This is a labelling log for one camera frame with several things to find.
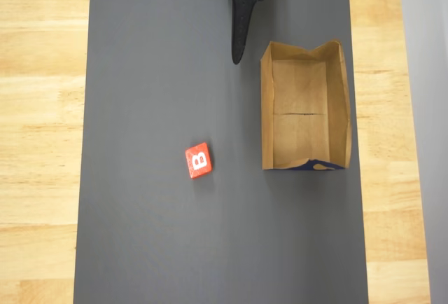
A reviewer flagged red letter B block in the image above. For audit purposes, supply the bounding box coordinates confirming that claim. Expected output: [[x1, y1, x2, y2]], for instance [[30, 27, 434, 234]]
[[184, 141, 214, 180]]

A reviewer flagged brown paper bag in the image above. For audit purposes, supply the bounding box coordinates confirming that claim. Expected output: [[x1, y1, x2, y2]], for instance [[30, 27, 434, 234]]
[[259, 39, 353, 171]]

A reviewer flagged dark grey mat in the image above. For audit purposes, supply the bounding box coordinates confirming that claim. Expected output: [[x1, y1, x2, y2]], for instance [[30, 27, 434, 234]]
[[72, 0, 370, 304]]

